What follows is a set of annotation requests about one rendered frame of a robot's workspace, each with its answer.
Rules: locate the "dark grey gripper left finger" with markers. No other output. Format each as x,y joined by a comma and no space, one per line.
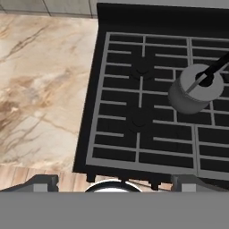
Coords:
44,182

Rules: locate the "white round dish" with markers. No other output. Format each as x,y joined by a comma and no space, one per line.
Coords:
113,186

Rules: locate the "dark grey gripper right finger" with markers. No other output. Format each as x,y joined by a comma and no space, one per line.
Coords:
186,182

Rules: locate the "black gas hob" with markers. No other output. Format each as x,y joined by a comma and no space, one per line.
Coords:
155,89

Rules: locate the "black hob knob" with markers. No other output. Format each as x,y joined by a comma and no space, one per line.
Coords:
91,176
155,184

